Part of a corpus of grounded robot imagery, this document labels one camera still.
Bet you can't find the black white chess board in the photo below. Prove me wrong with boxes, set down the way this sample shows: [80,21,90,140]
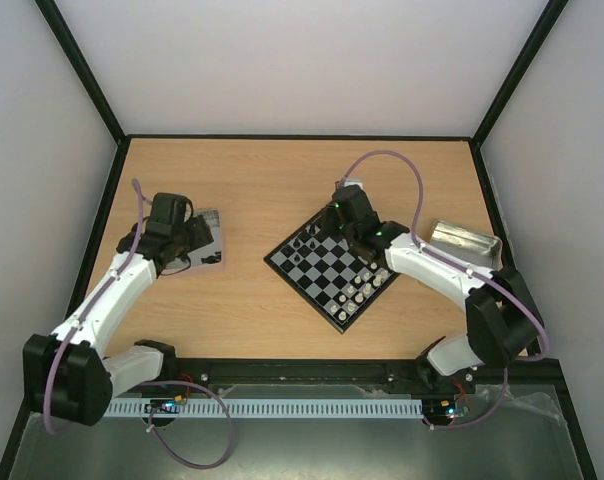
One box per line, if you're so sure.
[264,213,398,334]

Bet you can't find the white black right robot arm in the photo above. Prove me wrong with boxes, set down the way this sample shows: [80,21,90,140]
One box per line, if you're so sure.
[321,185,548,392]

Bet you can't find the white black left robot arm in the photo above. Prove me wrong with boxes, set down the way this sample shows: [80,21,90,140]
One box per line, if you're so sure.
[22,193,213,426]

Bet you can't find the grey tray of black pieces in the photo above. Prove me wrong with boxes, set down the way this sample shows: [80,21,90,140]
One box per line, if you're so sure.
[162,209,226,278]

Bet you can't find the metal tray of white pieces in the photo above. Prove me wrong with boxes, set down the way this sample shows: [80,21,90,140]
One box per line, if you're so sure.
[429,220,503,270]

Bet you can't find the black enclosure frame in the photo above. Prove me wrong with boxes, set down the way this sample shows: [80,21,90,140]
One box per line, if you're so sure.
[0,0,597,479]

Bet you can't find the light blue slotted cable duct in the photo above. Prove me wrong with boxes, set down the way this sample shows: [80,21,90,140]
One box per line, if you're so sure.
[104,398,423,419]

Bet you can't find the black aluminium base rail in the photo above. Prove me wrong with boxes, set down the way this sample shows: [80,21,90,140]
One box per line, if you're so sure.
[146,355,563,396]

